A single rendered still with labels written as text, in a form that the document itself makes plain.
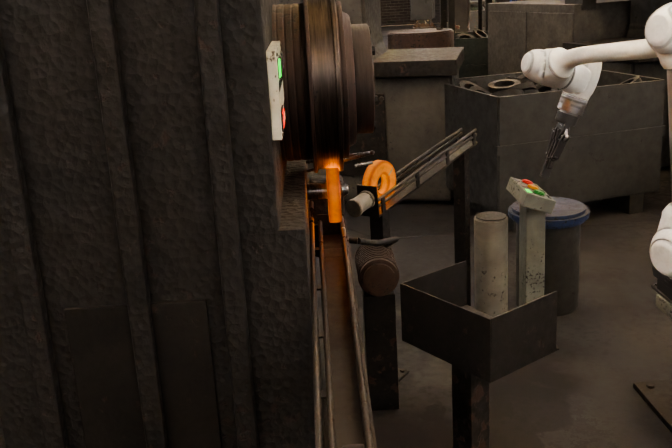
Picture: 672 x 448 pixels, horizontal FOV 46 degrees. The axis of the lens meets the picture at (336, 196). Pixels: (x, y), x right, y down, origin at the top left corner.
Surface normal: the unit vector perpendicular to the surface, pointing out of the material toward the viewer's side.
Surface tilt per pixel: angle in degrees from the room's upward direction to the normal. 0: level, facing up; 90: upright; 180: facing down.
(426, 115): 90
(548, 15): 90
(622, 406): 0
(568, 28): 90
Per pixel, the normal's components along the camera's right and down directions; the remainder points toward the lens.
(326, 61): 0.01, -0.07
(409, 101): -0.21, 0.27
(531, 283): 0.04, 0.26
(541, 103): 0.29, 0.24
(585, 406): -0.05, -0.96
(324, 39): 0.00, -0.30
